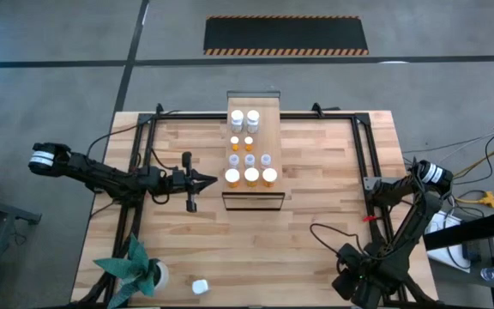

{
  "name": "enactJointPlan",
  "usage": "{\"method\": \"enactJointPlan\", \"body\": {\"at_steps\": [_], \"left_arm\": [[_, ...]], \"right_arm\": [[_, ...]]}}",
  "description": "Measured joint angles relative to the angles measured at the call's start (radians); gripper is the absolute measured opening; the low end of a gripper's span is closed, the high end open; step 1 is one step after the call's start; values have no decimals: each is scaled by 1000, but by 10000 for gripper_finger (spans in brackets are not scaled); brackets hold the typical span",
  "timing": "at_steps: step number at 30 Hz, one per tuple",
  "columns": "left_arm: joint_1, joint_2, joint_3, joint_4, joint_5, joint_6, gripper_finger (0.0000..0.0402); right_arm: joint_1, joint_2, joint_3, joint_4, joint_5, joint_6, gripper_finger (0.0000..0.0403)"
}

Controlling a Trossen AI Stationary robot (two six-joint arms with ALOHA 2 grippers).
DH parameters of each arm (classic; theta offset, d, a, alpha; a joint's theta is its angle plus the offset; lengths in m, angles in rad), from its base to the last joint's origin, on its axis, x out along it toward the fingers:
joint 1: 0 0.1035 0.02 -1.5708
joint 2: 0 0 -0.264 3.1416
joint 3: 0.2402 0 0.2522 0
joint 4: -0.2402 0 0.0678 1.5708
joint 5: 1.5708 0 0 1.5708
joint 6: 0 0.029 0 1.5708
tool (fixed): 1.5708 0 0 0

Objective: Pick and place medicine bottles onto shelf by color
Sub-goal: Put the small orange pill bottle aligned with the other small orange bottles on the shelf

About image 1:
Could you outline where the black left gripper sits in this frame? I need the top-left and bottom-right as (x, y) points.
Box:
(160, 151), (219, 214)

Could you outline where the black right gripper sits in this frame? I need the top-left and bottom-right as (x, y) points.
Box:
(331, 243), (388, 309)

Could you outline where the large amber pill bottle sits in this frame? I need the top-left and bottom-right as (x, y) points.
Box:
(262, 167), (279, 188)
(244, 167), (261, 188)
(224, 168), (241, 189)

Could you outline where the white labelled medicine bottle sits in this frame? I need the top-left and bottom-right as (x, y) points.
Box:
(245, 109), (261, 134)
(230, 109), (245, 133)

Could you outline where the white plant pot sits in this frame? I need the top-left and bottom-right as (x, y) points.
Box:
(152, 259), (171, 291)

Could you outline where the green artificial plant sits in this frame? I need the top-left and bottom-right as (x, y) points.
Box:
(93, 233), (162, 309)

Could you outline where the black hazard-striped floor mat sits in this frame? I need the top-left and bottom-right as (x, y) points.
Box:
(202, 15), (370, 57)

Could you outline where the black cable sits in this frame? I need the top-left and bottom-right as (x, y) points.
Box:
(86, 110), (179, 158)
(309, 221), (372, 264)
(149, 148), (176, 205)

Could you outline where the black aluminium table frame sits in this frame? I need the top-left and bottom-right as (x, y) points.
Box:
(81, 102), (419, 309)

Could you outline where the wooden shelf black metal frame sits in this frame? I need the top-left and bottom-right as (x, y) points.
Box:
(221, 89), (286, 212)

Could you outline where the yellow extension cord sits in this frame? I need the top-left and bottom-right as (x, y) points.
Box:
(452, 145), (494, 210)

